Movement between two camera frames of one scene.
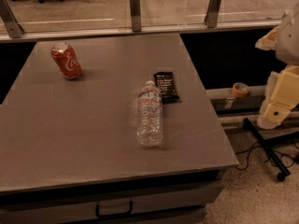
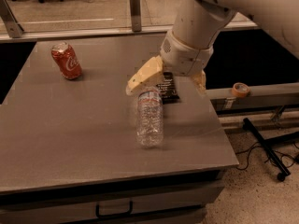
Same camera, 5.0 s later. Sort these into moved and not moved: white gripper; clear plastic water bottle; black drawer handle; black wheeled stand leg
Moved: white gripper
Not moved: clear plastic water bottle; black drawer handle; black wheeled stand leg
